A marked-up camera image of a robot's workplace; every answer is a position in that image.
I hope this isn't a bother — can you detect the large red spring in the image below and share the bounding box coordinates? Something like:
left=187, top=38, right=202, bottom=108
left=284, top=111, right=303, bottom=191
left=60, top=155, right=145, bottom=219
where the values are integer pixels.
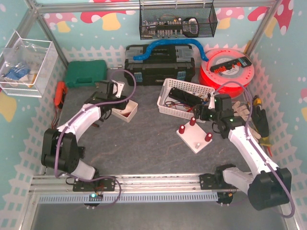
left=189, top=117, right=196, bottom=126

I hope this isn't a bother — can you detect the white peg board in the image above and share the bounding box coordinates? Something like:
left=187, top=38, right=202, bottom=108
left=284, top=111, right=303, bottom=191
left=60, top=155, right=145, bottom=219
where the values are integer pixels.
left=176, top=122, right=213, bottom=154

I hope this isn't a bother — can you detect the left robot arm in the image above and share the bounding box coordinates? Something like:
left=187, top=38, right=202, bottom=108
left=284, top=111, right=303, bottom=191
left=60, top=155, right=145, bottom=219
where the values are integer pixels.
left=41, top=80, right=129, bottom=181

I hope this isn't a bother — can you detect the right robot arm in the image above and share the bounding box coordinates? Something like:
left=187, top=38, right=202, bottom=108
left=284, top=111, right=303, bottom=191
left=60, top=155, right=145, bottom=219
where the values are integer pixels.
left=193, top=94, right=293, bottom=211

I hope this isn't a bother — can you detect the white spring tray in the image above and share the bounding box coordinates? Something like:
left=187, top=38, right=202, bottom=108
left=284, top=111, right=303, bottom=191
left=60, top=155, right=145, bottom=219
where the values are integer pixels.
left=112, top=100, right=138, bottom=123

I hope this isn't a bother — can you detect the red filament spool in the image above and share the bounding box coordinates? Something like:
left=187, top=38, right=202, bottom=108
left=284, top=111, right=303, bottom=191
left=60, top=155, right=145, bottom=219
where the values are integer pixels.
left=198, top=48, right=255, bottom=98

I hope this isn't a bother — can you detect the black toolbox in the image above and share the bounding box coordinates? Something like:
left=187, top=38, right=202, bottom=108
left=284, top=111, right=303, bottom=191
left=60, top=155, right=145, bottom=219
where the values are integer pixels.
left=124, top=44, right=195, bottom=86

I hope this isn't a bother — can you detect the green tool case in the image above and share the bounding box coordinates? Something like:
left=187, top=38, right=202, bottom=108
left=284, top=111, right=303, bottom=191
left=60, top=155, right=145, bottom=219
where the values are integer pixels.
left=64, top=60, right=107, bottom=88

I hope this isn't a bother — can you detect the yellow black screwdriver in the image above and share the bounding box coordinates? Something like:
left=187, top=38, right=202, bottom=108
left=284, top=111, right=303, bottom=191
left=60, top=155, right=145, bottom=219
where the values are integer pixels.
left=253, top=95, right=262, bottom=106

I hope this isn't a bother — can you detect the black work glove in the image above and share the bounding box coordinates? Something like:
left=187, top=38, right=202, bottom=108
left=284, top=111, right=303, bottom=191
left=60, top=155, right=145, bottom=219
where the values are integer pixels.
left=251, top=106, right=269, bottom=138

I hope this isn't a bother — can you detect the white perforated basket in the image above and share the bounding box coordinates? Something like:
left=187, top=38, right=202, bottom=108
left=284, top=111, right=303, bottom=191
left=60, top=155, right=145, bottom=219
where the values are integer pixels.
left=157, top=78, right=214, bottom=119

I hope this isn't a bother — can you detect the black battery holder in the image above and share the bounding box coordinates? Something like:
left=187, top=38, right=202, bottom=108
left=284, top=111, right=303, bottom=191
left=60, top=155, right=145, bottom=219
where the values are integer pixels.
left=168, top=87, right=204, bottom=107

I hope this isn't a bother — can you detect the orange multimeter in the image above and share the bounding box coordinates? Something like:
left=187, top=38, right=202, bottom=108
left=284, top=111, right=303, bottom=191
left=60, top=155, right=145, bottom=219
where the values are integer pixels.
left=54, top=81, right=67, bottom=110

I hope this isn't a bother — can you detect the black terminal strip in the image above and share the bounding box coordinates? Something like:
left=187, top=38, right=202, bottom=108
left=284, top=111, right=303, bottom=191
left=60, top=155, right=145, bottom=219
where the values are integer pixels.
left=210, top=57, right=252, bottom=73

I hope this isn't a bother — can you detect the black aluminium extrusion piece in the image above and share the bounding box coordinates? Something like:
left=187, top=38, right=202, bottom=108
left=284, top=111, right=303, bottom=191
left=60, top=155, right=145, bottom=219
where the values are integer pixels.
left=78, top=147, right=85, bottom=159

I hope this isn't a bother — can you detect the clear acrylic box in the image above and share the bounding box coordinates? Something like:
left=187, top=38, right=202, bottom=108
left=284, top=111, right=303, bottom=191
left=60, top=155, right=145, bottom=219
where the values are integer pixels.
left=0, top=32, right=58, bottom=98

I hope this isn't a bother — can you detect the blue white work glove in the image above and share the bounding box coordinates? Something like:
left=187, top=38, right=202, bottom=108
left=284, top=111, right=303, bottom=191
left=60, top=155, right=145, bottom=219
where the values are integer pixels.
left=4, top=65, right=30, bottom=82

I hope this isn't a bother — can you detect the blue corrugated hose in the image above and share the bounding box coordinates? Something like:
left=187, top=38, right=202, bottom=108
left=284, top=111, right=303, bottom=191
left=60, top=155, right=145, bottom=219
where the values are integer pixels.
left=133, top=39, right=210, bottom=62

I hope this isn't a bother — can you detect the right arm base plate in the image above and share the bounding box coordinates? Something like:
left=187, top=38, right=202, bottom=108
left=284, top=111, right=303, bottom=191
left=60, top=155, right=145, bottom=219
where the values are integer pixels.
left=199, top=173, right=227, bottom=190

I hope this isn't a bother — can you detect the grey slotted cable duct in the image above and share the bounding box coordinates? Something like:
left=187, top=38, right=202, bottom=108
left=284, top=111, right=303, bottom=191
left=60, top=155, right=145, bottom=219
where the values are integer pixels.
left=38, top=192, right=218, bottom=204

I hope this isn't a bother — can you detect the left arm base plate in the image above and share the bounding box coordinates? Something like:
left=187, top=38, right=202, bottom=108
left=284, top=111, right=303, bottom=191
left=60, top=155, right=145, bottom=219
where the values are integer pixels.
left=72, top=176, right=116, bottom=192

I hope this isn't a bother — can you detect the black wire mesh basket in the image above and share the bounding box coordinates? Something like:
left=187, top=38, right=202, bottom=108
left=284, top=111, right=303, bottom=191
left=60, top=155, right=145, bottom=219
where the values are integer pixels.
left=139, top=0, right=218, bottom=40

